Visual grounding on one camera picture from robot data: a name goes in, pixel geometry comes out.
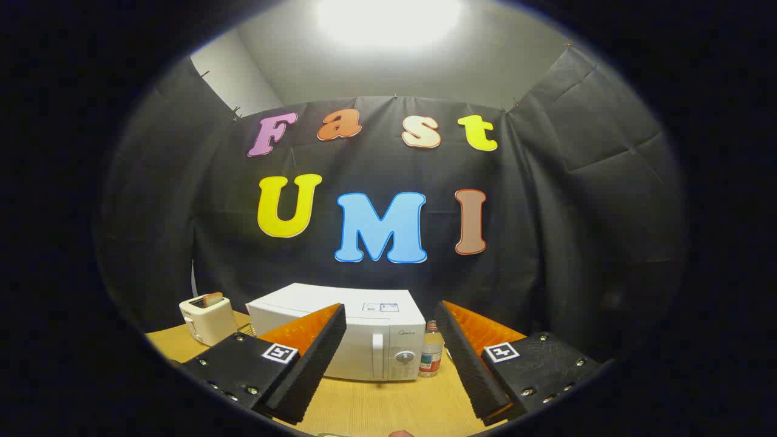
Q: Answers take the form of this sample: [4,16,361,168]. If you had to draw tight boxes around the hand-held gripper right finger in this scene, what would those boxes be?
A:
[433,300,603,427]

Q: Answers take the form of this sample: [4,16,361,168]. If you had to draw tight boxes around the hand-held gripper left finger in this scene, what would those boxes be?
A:
[180,302,348,425]

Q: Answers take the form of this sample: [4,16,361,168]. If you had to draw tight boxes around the white microwave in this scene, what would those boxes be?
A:
[245,282,427,382]

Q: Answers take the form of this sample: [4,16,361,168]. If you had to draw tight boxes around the clear plastic water bottle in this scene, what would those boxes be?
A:
[419,320,444,378]

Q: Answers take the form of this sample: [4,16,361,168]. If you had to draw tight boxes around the white toaster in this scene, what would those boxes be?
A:
[178,293,239,347]

